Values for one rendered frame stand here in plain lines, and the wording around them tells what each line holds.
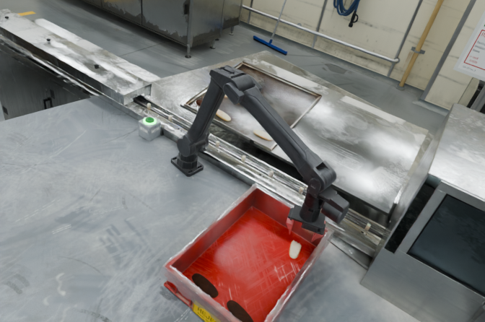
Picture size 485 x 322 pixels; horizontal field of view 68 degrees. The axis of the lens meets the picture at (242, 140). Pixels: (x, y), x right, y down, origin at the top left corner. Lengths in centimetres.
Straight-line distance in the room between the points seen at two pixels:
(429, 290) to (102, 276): 95
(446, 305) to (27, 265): 121
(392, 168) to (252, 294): 84
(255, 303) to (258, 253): 18
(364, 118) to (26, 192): 147
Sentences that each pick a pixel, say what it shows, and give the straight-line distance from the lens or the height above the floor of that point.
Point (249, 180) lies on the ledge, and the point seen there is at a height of 85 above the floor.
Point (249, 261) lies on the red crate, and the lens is 124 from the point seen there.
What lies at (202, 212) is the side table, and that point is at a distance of 135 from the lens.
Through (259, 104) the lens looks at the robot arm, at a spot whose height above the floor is 128.
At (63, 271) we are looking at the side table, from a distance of 123.
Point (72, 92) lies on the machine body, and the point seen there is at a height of 76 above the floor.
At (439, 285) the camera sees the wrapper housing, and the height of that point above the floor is 99.
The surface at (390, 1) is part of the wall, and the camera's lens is 496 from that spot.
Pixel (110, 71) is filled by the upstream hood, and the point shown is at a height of 92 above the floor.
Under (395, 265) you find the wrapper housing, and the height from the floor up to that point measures 97.
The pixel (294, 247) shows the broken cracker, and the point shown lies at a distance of 130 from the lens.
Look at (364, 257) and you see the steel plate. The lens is 140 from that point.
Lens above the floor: 181
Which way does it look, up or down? 35 degrees down
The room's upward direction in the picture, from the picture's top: 11 degrees clockwise
